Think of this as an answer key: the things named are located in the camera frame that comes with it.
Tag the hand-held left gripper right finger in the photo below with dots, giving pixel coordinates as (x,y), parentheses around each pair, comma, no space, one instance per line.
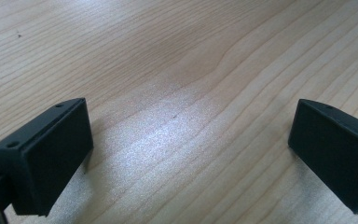
(335,149)

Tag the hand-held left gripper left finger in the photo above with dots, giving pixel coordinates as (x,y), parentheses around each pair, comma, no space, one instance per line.
(52,158)

